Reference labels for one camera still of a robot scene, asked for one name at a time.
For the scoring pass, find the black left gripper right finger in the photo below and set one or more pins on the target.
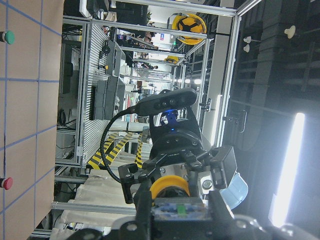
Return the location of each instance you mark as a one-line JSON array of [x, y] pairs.
[[220, 212]]

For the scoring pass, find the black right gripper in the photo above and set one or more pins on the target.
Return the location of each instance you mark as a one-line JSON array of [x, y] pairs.
[[179, 141]]

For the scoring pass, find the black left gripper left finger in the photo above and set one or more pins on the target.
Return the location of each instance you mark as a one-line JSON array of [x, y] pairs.
[[144, 216]]

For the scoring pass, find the yellow push button switch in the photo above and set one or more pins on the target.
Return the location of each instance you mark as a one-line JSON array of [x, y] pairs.
[[172, 201]]

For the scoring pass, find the yellow hard hat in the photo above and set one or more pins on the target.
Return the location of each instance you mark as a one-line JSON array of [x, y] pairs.
[[188, 22]]

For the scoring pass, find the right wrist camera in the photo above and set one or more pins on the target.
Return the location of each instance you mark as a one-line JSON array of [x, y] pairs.
[[165, 101]]

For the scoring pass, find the red push button switch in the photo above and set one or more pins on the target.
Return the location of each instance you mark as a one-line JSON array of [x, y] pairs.
[[6, 183]]

